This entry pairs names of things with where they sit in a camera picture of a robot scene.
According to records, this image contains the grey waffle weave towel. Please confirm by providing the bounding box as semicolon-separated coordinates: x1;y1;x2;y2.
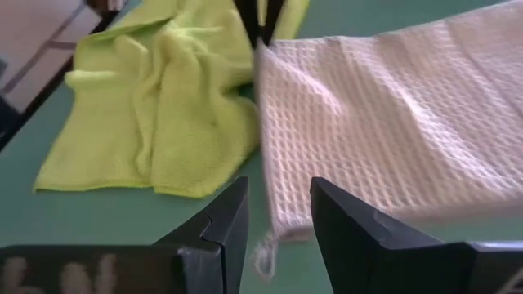
252;0;523;283

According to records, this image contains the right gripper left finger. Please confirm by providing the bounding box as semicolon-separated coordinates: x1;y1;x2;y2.
0;176;250;294

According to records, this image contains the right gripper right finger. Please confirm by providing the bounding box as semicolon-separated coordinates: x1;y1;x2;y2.
309;176;523;294

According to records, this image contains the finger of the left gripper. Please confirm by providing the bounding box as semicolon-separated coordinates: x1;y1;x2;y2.
260;0;286;47
232;0;263;49

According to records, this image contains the black aluminium rig frame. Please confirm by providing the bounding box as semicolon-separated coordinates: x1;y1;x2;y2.
0;0;123;153

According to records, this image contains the lime green microfiber towel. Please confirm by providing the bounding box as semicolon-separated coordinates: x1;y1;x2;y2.
33;0;311;200

